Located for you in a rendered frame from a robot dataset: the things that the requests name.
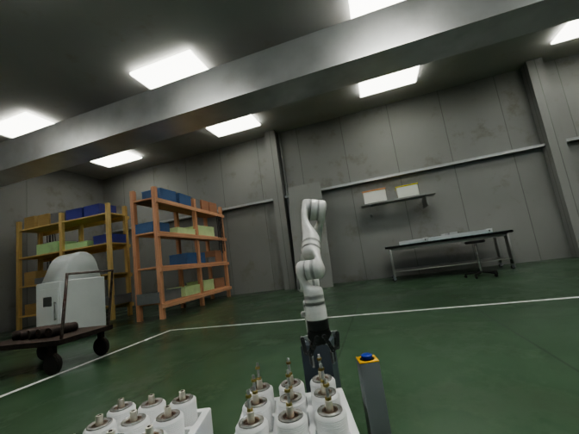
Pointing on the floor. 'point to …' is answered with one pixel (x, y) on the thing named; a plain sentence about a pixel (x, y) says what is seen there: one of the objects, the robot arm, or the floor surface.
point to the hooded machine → (65, 264)
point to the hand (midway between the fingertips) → (322, 361)
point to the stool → (479, 261)
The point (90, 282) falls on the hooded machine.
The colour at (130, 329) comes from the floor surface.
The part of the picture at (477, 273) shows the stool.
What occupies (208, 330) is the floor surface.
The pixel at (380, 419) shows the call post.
